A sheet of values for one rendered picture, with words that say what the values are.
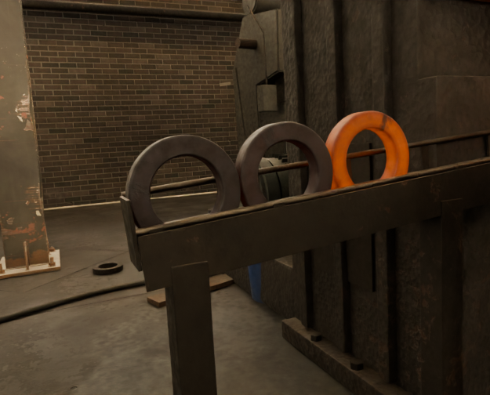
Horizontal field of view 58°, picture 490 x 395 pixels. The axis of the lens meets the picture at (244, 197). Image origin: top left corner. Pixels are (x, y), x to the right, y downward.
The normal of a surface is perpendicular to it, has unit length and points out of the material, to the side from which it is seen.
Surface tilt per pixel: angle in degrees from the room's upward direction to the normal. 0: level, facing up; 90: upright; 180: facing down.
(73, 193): 90
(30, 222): 91
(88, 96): 90
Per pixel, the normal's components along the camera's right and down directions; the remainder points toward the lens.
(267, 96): 0.55, 0.07
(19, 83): 0.32, 0.06
